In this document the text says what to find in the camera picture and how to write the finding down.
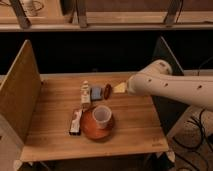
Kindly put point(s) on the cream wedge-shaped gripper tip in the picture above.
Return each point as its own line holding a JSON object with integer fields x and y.
{"x": 120, "y": 88}

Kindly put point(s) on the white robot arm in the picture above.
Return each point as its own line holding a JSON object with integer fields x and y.
{"x": 157, "y": 79}

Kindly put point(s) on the dark red oval object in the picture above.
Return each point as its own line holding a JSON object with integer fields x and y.
{"x": 107, "y": 91}

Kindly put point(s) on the blue grey sponge block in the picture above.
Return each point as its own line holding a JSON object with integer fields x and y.
{"x": 96, "y": 93}

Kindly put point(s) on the translucent plastic cup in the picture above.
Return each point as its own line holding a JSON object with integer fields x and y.
{"x": 102, "y": 115}

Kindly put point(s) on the small white bottle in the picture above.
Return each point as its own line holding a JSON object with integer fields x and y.
{"x": 85, "y": 95}

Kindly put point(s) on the orange round bowl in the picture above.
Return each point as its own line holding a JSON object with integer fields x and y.
{"x": 91, "y": 130}

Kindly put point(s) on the right dark side panel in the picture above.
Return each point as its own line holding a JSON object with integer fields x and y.
{"x": 169, "y": 111}

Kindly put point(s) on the left wooden side panel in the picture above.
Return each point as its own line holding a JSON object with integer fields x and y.
{"x": 18, "y": 93}

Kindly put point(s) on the wooden shelf rail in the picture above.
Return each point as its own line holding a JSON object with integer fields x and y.
{"x": 105, "y": 15}

